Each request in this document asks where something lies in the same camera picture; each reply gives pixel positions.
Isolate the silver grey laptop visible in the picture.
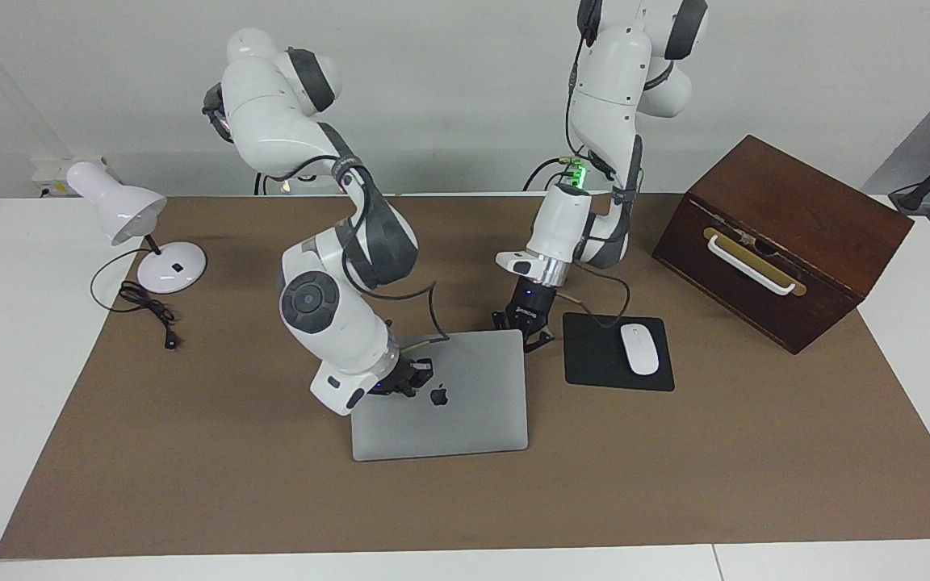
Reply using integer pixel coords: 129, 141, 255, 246
350, 329, 530, 462

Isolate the black mouse pad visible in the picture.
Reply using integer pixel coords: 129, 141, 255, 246
563, 312, 676, 393

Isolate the white computer mouse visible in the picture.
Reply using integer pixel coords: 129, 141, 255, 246
620, 323, 660, 377

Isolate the brown table mat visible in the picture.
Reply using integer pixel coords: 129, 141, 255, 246
0, 194, 930, 560

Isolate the white desk lamp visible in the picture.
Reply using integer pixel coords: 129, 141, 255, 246
66, 161, 208, 295

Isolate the dark wooden box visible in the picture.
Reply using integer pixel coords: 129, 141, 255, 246
651, 135, 915, 356

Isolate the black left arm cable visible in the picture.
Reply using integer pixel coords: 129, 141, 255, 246
554, 0, 643, 330

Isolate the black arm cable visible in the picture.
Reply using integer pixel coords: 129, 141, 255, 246
554, 0, 643, 330
255, 153, 450, 348

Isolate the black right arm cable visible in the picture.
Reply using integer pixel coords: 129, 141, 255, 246
255, 153, 450, 348

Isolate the white box handle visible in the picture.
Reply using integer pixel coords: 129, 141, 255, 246
707, 234, 797, 297

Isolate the brass handle backplate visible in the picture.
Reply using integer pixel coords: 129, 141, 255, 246
703, 228, 807, 298

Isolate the black lamp power cable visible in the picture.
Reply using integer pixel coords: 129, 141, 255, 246
90, 246, 182, 351

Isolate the white wall power outlet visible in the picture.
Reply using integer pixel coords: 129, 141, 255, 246
31, 156, 111, 197

